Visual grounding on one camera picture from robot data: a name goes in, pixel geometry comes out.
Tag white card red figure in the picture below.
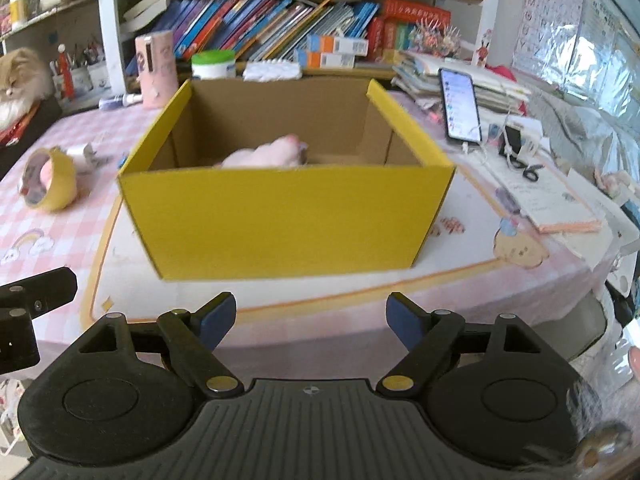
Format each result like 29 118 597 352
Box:
472 30 493 67

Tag white side shelf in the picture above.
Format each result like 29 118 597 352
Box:
0 0 101 58

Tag white tissue pack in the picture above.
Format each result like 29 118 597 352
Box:
242 59 303 82

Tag white wooden bookshelf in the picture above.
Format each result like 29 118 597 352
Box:
97 0 506 96

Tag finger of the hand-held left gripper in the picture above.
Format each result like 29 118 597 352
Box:
0 267 79 318

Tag black electronic keyboard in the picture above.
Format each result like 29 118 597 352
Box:
0 95 63 181

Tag yellow tape roll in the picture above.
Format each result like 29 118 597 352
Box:
17 147 78 212

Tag white desk mat orange border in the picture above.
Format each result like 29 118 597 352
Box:
80 160 506 331

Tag pile of notebooks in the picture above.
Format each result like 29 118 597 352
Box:
392 52 533 111

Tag alphabet wall poster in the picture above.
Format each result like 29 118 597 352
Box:
512 0 588 73

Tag black smartphone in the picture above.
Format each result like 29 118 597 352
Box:
439 67 483 144

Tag red paper packets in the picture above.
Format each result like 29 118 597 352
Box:
0 100 43 147

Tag white charging cable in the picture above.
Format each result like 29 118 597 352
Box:
461 110 518 168

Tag pink plush toy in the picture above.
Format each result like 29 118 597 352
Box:
220 134 310 168

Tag silver plastic wall sheet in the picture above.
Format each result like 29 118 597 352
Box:
575 0 640 111

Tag black scissors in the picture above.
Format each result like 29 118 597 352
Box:
515 160 545 182

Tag orange white small box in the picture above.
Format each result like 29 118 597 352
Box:
295 50 356 69
306 35 369 56

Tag yellow cardboard box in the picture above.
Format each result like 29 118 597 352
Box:
117 78 457 282

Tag row of colourful books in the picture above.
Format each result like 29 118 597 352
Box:
122 0 381 63

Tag orange white fluffy cat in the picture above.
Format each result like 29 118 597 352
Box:
0 47 56 131

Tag pink checkered tablecloth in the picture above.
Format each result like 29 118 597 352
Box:
0 90 616 361

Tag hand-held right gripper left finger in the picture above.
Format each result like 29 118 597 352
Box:
75 292 246 401

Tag white charger plug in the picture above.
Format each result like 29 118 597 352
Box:
65 143 98 173

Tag white jar green lid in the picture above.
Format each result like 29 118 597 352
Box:
191 50 237 81

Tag small spray bottle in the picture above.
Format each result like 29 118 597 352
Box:
98 92 143 111

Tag stack of pale thick books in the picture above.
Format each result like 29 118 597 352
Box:
122 0 181 33

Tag colourful spiky ornament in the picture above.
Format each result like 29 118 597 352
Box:
410 17 463 58

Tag white notepad orange edge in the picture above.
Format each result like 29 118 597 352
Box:
482 162 603 235

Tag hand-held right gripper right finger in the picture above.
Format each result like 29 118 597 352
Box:
375 292 554 401

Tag pink humidifier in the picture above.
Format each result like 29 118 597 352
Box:
135 30 178 109

